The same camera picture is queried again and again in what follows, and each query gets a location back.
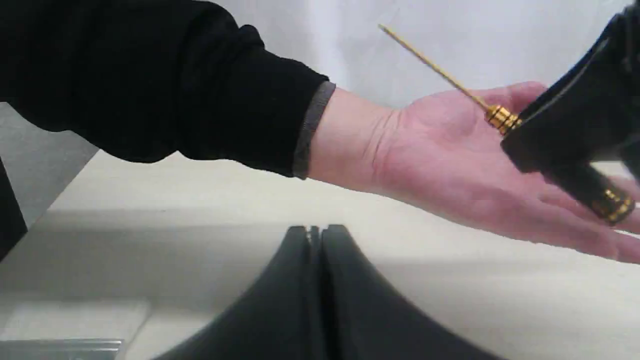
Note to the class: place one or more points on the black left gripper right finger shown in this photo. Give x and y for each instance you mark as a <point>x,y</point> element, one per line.
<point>365,318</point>

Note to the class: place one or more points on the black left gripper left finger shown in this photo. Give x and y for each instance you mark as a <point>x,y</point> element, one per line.
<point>277,318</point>

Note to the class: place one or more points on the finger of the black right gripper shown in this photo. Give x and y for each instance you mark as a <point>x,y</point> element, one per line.
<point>591,113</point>

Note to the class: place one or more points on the black gold precision screwdriver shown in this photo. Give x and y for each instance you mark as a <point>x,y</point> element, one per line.
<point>582,182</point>

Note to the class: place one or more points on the forearm in black sleeve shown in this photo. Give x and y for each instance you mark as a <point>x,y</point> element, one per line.
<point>144,79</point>

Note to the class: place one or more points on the person's open hand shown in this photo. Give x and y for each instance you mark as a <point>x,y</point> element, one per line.
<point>439,154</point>

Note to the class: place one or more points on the white backdrop curtain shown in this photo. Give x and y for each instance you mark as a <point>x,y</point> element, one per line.
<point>481,43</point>

